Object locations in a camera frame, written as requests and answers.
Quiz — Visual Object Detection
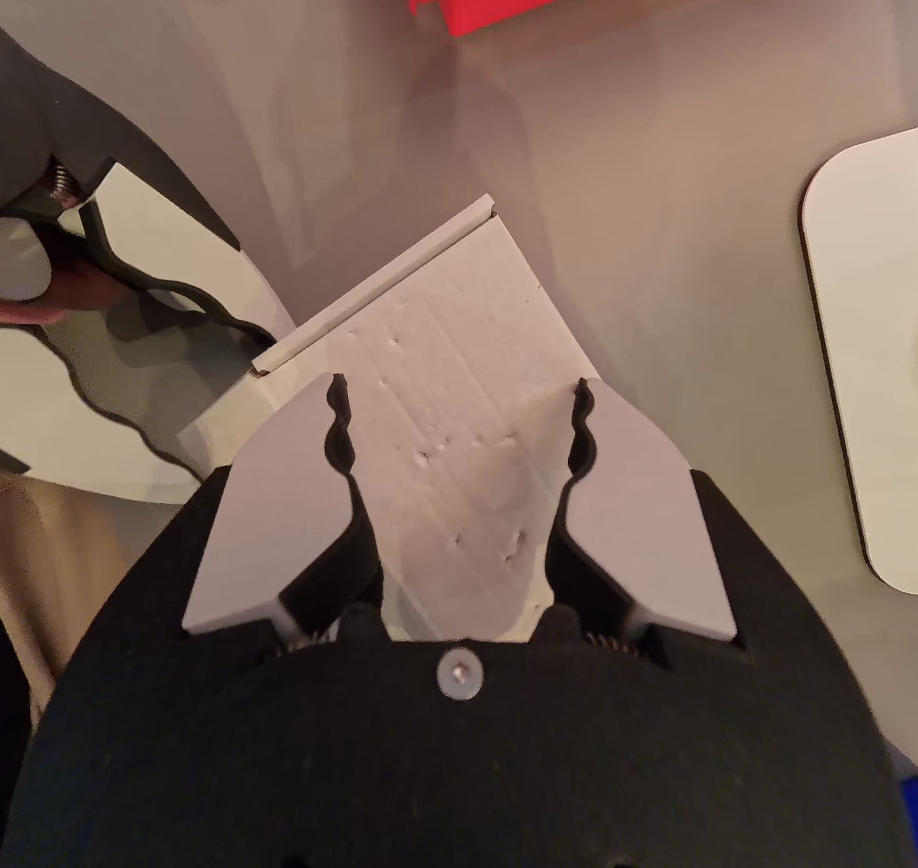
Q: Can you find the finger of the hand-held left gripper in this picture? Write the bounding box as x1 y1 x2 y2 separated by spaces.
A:
77 160 297 347
0 322 206 488

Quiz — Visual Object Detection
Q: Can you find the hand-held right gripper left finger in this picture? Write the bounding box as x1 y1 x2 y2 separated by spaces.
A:
181 372 383 638

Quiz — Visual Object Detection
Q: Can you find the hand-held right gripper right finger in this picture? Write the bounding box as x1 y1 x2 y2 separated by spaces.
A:
545 378 739 643

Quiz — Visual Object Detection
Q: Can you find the white cardboard box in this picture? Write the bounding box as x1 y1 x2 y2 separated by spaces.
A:
175 194 603 643

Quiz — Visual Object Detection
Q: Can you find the person's dark clothing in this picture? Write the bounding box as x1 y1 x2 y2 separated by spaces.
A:
0 620 33 747

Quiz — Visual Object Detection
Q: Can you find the white rounded board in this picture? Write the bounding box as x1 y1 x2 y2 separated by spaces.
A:
799 126 918 597

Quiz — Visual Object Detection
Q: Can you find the blue block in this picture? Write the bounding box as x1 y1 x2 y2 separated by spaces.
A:
891 771 918 862

